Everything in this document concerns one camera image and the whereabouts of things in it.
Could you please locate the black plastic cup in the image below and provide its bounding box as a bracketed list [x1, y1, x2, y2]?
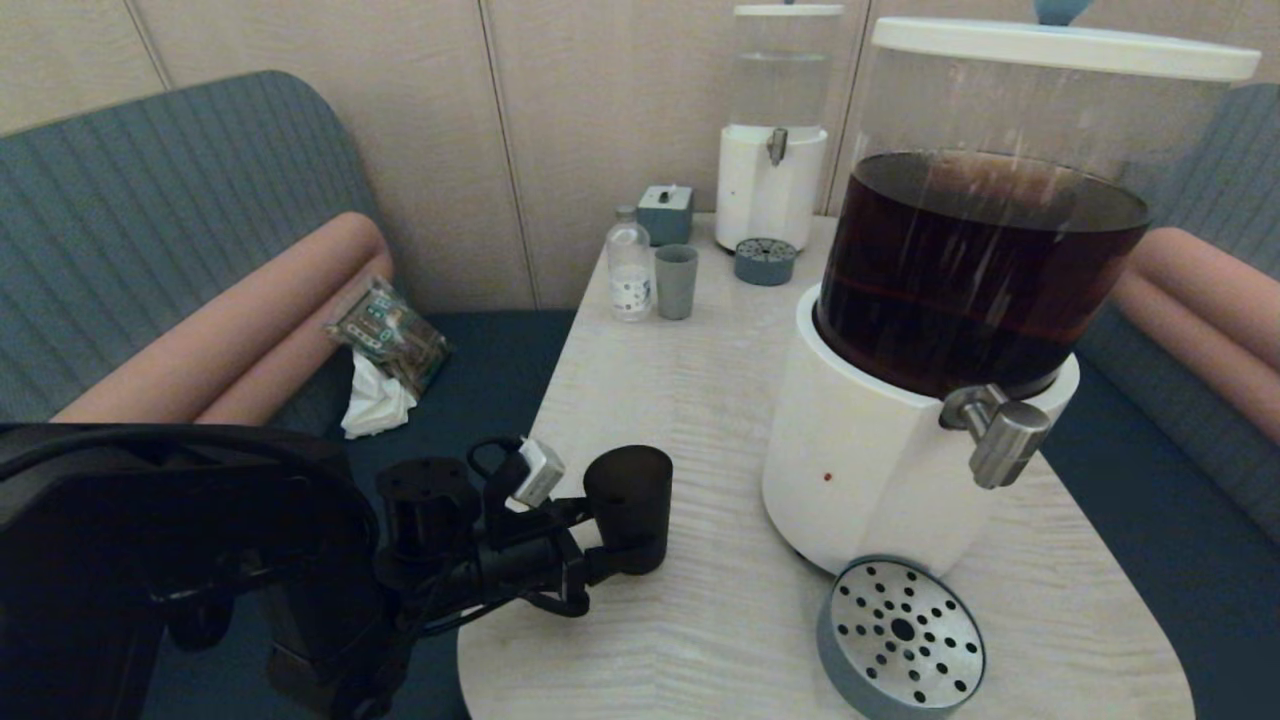
[584, 446, 674, 576]

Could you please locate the large silver dispenser tap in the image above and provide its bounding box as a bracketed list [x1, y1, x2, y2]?
[940, 385, 1053, 490]

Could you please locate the grey plastic cup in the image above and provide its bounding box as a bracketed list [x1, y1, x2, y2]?
[655, 244, 699, 321]

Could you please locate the crumpled white tissue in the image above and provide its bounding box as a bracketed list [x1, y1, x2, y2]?
[341, 350, 419, 439]

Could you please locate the clear plastic bottle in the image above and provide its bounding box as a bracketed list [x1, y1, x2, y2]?
[606, 205, 653, 323]

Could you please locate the green snack packet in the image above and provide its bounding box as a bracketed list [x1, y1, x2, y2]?
[325, 277, 453, 398]

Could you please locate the large dark tea dispenser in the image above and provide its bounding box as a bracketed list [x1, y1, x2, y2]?
[762, 17, 1263, 578]

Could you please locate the large grey perforated drip tray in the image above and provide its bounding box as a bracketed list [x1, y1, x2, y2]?
[817, 557, 987, 720]

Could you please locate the pink cylindrical bolster cushion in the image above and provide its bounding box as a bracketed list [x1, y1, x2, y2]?
[1130, 227, 1280, 349]
[195, 255, 396, 427]
[50, 211, 386, 425]
[1108, 268, 1280, 444]

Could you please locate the grey-blue tissue box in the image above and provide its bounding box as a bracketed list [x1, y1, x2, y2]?
[637, 184, 695, 247]

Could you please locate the small grey perforated drip tray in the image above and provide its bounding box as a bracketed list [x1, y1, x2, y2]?
[734, 237, 798, 287]

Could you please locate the small clear water dispenser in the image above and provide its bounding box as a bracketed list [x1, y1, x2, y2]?
[715, 0, 846, 253]

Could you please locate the small white dispenser lid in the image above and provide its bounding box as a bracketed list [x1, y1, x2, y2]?
[733, 0, 846, 18]

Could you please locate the large white dispenser lid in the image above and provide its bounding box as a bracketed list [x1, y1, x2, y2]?
[872, 0, 1263, 83]

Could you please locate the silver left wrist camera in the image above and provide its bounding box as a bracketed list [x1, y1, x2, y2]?
[508, 437, 567, 511]

